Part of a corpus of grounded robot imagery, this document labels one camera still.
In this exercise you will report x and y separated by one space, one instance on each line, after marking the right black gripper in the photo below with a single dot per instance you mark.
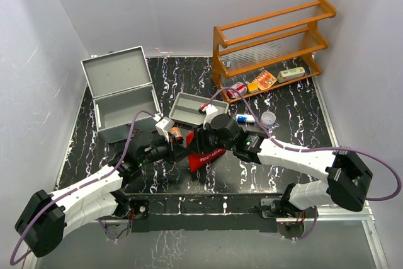
200 140

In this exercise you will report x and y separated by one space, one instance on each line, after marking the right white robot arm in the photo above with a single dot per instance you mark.
341 177

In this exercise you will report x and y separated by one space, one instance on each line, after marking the clear plastic round container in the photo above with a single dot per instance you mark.
268 118

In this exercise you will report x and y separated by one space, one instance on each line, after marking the red white medicine box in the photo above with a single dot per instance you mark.
236 90

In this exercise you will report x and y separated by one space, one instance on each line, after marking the small yellow box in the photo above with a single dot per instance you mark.
252 88

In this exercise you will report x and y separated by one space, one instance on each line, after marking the orange patterned medicine packet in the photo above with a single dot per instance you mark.
264 80

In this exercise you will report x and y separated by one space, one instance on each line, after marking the black front base bar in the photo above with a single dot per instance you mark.
199 212

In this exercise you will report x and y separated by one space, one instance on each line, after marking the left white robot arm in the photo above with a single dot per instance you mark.
49 217

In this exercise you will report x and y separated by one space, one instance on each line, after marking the red first aid pouch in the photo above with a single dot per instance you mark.
195 160

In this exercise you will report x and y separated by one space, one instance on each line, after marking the grey metal case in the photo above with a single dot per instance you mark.
121 86

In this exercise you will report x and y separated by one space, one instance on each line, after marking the brown syrup bottle orange cap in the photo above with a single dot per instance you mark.
175 131

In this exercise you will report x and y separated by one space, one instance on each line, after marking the white green medicine box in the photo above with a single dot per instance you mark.
290 74

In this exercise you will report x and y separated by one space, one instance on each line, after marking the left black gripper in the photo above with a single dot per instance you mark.
174 151

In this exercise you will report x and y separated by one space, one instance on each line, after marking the wooden three-tier shelf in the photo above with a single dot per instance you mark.
245 47

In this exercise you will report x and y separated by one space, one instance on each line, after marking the grey divided tray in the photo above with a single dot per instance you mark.
185 109

